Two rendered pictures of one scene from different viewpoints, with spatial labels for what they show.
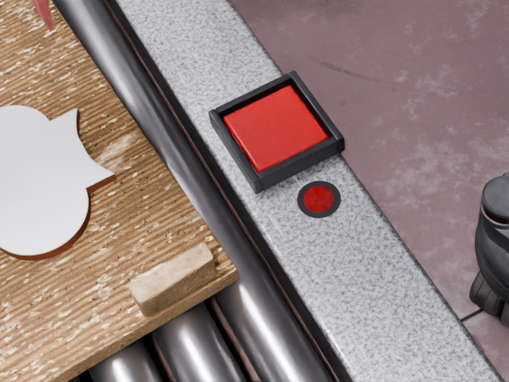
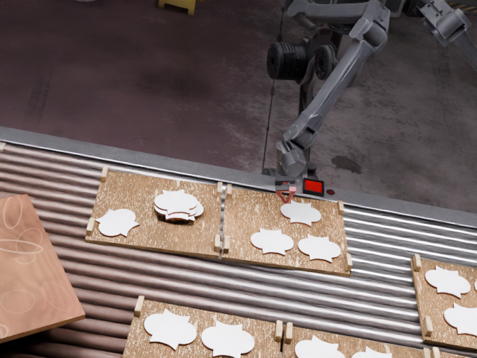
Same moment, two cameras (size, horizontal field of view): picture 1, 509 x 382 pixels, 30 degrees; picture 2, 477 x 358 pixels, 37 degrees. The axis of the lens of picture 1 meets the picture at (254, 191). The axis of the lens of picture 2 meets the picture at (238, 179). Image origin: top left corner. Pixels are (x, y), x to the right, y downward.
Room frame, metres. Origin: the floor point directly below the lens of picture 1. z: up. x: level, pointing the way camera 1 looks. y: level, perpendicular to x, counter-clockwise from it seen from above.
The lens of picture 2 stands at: (0.11, 2.03, 2.43)
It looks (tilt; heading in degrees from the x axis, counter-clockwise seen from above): 37 degrees down; 286
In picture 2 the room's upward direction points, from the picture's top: 12 degrees clockwise
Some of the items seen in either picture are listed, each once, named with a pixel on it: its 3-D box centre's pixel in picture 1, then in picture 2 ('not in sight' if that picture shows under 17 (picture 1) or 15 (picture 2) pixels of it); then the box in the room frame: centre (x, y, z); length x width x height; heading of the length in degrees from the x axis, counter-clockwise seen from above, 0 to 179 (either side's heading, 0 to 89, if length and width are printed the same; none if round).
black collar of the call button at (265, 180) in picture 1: (275, 130); (313, 187); (0.42, -0.02, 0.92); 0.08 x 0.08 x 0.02; 18
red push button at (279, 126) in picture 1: (276, 131); (313, 187); (0.42, -0.02, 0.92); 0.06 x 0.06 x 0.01; 18
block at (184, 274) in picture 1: (174, 280); (340, 207); (0.30, 0.06, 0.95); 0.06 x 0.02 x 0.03; 112
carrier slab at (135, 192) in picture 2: not in sight; (157, 212); (0.82, 0.42, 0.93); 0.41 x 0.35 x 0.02; 23
